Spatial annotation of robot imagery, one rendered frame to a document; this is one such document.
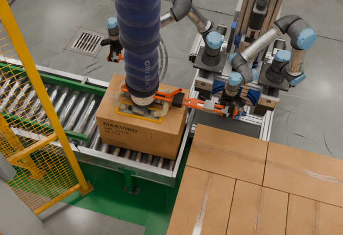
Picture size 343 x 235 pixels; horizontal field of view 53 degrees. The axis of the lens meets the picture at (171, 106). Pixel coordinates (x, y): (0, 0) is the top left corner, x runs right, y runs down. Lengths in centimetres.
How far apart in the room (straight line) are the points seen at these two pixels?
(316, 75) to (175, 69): 161
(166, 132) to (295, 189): 109
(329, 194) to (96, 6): 348
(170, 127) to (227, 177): 63
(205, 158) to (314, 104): 167
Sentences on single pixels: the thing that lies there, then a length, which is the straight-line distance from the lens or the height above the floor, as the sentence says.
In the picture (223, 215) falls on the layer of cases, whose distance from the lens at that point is 262.
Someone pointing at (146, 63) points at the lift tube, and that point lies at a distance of 205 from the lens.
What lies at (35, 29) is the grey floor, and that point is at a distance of 463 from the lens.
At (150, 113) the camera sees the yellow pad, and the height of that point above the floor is 99.
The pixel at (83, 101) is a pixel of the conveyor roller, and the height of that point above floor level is 55.
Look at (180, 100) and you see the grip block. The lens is 236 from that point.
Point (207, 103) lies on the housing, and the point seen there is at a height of 109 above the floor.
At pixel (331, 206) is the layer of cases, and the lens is 289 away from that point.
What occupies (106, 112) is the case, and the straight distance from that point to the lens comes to 249.
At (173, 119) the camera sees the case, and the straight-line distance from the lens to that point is 244.
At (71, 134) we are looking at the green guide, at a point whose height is 63.
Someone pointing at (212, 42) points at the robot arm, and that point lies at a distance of 251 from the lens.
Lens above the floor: 301
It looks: 56 degrees down
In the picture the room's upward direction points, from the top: 3 degrees clockwise
